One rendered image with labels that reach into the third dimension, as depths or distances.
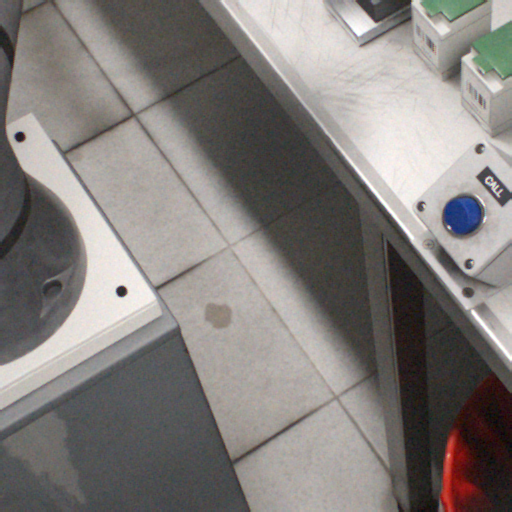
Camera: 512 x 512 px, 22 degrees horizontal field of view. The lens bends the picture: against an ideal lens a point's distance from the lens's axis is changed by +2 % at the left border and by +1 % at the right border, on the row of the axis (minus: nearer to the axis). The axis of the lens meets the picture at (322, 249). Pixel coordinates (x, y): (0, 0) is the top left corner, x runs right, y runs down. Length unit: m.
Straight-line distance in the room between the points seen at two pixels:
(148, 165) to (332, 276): 0.36
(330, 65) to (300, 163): 1.01
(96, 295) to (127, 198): 1.14
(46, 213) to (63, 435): 0.18
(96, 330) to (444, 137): 0.30
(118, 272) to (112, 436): 0.15
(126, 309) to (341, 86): 0.25
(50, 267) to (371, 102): 0.28
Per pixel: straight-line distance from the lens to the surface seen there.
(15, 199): 0.85
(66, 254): 0.92
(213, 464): 1.17
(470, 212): 0.88
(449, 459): 1.34
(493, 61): 0.96
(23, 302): 0.89
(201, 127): 2.12
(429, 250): 0.95
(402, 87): 1.03
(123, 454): 1.06
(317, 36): 1.07
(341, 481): 1.81
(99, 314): 0.93
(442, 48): 1.00
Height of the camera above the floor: 1.70
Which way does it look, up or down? 59 degrees down
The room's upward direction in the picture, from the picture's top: 10 degrees counter-clockwise
